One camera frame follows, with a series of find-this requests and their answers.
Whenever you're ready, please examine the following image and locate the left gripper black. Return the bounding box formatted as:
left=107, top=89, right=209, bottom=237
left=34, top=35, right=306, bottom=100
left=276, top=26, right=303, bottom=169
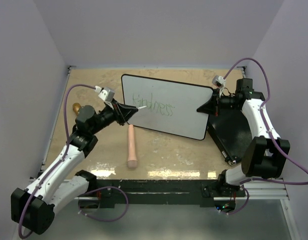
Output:
left=91, top=98, right=138, bottom=135

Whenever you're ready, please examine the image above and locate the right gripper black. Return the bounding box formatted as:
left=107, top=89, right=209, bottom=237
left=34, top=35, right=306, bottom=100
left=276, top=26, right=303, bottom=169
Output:
left=197, top=88, right=240, bottom=117

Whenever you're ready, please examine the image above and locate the white whiteboard black frame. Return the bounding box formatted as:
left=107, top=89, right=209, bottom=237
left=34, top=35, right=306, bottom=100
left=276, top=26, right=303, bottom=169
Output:
left=121, top=74, right=213, bottom=141

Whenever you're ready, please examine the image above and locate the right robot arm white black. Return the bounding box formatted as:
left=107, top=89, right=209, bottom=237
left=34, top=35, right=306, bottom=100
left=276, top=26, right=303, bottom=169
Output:
left=197, top=75, right=290, bottom=197

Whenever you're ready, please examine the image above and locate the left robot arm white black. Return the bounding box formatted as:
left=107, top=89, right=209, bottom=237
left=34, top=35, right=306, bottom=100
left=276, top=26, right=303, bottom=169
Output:
left=11, top=100, right=139, bottom=239

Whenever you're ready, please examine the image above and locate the black keyboard case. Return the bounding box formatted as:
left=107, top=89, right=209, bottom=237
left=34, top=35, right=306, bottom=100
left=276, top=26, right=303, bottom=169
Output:
left=207, top=110, right=252, bottom=166

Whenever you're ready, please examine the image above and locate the pink toy microphone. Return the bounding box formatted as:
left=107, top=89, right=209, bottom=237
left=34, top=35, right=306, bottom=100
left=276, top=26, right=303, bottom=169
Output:
left=127, top=124, right=138, bottom=169

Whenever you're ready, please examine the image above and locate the gold toy microphone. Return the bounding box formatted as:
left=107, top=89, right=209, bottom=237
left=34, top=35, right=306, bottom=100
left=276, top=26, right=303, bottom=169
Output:
left=72, top=102, right=81, bottom=115

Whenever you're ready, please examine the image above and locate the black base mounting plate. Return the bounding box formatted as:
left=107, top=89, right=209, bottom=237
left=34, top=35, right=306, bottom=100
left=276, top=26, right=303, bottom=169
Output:
left=83, top=179, right=246, bottom=208

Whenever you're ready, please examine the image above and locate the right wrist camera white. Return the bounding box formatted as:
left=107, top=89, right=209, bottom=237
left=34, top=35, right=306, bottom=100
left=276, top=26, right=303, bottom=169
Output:
left=212, top=75, right=226, bottom=89

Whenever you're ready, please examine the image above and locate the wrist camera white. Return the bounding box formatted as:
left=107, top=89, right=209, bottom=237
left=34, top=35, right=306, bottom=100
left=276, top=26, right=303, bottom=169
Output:
left=95, top=86, right=115, bottom=102
left=212, top=75, right=226, bottom=89

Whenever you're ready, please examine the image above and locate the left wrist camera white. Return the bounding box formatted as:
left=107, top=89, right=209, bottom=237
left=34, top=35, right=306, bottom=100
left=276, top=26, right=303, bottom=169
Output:
left=95, top=86, right=115, bottom=102

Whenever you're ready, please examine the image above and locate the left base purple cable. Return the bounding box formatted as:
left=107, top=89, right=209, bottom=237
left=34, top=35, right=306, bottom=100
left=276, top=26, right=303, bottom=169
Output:
left=78, top=186, right=129, bottom=221

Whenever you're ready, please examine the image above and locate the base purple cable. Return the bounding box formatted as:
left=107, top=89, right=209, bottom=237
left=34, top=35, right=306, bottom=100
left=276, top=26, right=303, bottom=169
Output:
left=217, top=184, right=249, bottom=216
left=78, top=186, right=129, bottom=221

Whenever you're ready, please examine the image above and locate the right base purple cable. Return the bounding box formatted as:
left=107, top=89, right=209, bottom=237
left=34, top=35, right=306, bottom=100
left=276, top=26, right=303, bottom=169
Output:
left=217, top=184, right=249, bottom=216

